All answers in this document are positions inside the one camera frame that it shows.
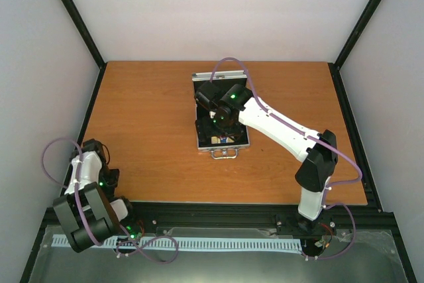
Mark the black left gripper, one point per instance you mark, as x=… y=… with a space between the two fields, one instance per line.
x=110 y=192

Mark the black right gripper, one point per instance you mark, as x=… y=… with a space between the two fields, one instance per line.
x=234 y=130

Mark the blue gold card deck box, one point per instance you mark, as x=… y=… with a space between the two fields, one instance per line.
x=221 y=140

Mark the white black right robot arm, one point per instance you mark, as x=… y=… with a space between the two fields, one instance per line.
x=314 y=150

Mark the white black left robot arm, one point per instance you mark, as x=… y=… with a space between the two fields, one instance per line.
x=86 y=197

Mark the aluminium poker case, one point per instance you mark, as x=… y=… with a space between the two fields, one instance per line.
x=225 y=80

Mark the light blue cable duct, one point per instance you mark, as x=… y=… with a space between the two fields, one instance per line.
x=196 y=244

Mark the black aluminium frame rail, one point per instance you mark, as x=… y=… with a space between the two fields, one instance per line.
x=153 y=217

